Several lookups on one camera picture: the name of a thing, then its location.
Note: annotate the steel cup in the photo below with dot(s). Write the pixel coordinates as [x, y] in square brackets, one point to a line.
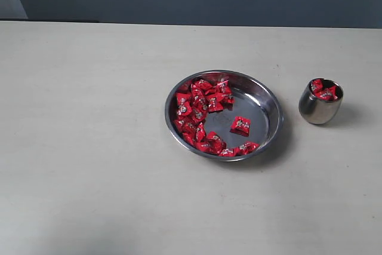
[316, 111]

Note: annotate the red wrapped candy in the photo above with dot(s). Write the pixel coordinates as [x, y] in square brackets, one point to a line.
[246, 148]
[201, 87]
[183, 103]
[241, 126]

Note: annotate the round steel plate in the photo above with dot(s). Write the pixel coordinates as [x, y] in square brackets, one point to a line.
[253, 100]

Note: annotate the red candy in cup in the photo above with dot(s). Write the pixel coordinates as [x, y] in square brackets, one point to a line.
[323, 91]

